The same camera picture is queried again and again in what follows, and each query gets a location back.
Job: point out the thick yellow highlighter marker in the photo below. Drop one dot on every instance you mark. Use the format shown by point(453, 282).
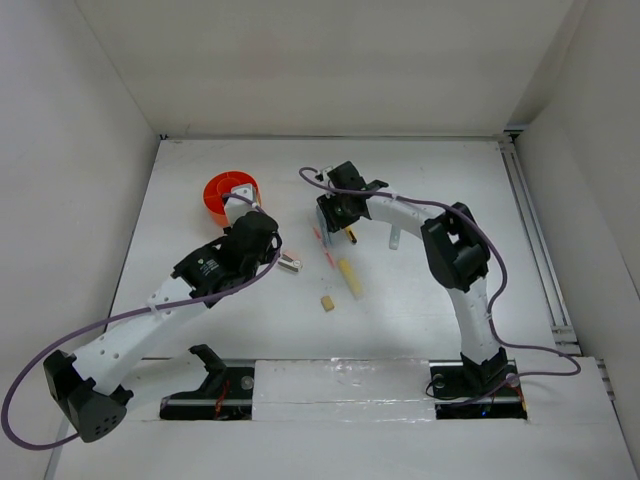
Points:
point(351, 278)

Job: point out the orange round organizer container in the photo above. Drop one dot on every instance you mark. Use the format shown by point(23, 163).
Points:
point(222, 184)

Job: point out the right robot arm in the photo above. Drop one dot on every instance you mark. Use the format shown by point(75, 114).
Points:
point(457, 253)

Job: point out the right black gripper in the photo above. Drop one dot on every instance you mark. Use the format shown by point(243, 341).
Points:
point(334, 222)

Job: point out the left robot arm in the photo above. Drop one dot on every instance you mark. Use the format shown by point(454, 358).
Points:
point(87, 384)

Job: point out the small tan eraser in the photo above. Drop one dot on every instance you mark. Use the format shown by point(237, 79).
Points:
point(327, 303)

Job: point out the green highlighter marker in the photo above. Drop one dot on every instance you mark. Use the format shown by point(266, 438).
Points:
point(395, 236)

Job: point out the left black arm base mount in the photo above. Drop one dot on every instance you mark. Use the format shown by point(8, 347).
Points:
point(225, 393)

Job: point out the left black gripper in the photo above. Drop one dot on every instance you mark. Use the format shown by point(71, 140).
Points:
point(269, 256)

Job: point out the thin pink highlighter pen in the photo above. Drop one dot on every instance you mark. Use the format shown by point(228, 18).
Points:
point(324, 248)

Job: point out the yellow black utility knife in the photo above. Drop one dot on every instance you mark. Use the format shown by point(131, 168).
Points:
point(351, 235)

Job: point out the aluminium frame rail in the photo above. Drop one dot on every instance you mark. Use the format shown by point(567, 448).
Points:
point(560, 322)

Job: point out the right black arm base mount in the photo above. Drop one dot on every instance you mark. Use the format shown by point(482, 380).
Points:
point(457, 398)

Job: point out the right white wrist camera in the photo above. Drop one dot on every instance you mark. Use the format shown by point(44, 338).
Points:
point(323, 176)

